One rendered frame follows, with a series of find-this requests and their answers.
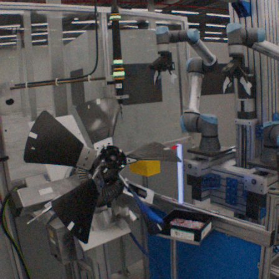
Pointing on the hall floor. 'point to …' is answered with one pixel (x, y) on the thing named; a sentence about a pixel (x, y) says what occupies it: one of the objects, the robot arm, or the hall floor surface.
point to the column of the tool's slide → (12, 224)
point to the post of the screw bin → (174, 259)
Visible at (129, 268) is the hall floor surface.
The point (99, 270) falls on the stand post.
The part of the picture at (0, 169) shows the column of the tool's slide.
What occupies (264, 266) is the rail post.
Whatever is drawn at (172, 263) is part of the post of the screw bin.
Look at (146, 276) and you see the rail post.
